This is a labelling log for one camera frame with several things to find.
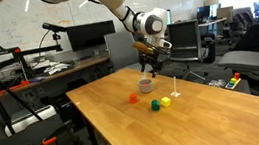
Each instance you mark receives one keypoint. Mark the black stereo camera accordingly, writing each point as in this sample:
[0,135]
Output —
[53,26]

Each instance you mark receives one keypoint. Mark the black boom bar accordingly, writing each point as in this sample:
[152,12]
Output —
[32,51]

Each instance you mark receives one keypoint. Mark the grey office chair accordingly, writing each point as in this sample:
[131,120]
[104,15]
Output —
[120,50]
[244,60]

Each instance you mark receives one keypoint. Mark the white papers pile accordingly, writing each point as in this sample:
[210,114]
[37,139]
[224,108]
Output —
[55,68]

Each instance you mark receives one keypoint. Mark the clear plastic bag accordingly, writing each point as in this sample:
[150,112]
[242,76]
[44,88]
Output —
[217,83]

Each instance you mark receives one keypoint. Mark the lit computer monitor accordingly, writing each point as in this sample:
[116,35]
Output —
[169,17]

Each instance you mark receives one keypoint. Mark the white rounded box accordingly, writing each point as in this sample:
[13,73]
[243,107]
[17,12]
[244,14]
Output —
[31,119]

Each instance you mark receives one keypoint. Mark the beige lamp shade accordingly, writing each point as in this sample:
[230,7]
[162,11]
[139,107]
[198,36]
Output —
[211,0]

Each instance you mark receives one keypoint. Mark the beige chair back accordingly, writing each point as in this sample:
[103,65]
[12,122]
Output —
[225,13]

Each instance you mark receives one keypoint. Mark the black computer monitor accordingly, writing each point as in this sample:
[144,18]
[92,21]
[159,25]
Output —
[203,13]

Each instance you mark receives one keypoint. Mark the black side stool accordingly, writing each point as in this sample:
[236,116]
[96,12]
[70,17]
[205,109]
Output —
[219,90]

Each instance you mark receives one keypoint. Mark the green cylinder block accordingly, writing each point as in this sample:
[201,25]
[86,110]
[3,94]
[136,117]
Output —
[155,105]

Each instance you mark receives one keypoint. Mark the long wooden desk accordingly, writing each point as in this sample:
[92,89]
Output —
[84,63]

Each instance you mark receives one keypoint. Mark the wide black monitor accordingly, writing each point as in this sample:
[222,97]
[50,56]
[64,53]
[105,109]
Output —
[91,35]

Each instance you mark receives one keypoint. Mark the red clamp bar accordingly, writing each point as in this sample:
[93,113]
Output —
[13,87]

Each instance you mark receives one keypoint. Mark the grey cup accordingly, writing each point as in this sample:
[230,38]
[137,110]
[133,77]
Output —
[145,88]

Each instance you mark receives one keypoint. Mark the yellow cube block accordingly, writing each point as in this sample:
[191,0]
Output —
[165,102]

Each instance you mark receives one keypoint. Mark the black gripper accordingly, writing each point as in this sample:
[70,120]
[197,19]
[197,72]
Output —
[151,60]

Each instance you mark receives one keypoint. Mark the black mesh office chair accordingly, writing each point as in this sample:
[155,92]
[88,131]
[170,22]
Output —
[184,40]

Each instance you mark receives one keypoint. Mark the black table leg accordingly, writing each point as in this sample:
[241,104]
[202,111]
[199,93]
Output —
[93,141]

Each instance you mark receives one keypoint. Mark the colourful shape sorter toy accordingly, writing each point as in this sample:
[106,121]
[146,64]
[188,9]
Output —
[232,83]

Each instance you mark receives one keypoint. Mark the small wooden desk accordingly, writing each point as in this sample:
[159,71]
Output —
[212,22]

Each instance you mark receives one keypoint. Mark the black computer tower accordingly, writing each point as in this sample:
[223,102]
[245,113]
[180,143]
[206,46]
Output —
[71,113]

